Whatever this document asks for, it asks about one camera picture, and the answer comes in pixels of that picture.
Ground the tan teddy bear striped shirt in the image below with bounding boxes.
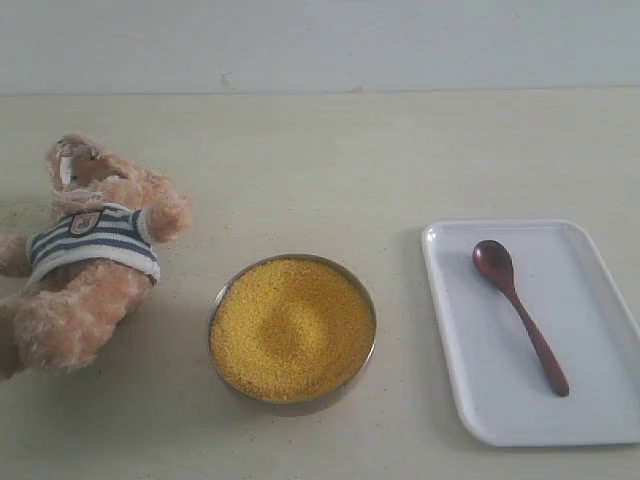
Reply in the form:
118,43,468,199
1,134,192,380

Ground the white rectangular plastic tray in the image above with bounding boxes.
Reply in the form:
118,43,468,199
421,219,639,447

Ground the dark brown wooden spoon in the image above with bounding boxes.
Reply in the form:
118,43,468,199
472,239,570,398

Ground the steel bowl of yellow millet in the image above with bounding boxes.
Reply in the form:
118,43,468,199
207,253,377,415

